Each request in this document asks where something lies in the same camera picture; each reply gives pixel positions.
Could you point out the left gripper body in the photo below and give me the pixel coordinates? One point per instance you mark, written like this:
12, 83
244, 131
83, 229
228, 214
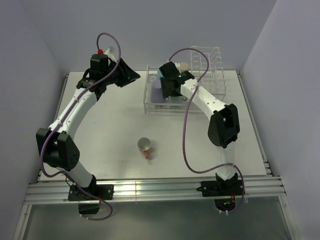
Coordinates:
112, 78

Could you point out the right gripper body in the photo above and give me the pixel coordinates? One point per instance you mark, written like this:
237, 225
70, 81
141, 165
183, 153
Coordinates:
164, 86

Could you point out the light blue faceted mug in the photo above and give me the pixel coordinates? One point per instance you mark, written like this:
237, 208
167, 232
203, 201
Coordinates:
159, 73

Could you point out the purple tumbler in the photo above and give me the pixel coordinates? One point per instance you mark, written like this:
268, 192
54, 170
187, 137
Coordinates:
156, 96

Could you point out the clear glass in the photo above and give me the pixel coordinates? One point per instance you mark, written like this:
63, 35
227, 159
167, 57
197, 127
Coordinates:
151, 78

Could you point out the beige tall tumbler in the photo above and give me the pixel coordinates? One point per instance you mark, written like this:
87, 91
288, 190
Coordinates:
183, 66

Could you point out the orange espresso cup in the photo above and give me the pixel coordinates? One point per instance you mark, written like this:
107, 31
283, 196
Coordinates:
144, 144

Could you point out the pale blue teacup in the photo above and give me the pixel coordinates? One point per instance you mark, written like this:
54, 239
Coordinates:
176, 100

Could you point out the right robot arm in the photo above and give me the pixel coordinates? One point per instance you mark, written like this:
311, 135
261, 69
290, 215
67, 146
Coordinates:
223, 128

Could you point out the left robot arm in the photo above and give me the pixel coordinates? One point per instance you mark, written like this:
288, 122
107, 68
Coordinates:
56, 144

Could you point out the clear acrylic plate holder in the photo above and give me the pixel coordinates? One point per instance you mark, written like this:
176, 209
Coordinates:
214, 80

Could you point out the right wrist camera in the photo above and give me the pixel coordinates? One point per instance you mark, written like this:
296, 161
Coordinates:
178, 65

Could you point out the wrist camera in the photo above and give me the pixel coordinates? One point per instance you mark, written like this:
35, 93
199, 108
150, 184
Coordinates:
110, 52
178, 65

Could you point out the white wire dish rack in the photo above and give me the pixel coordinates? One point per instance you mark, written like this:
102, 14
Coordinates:
163, 107

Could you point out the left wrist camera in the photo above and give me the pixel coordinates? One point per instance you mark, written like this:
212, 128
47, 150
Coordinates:
110, 52

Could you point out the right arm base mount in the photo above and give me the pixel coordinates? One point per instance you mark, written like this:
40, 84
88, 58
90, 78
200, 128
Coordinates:
212, 190

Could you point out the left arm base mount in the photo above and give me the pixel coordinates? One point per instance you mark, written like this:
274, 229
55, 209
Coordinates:
90, 203

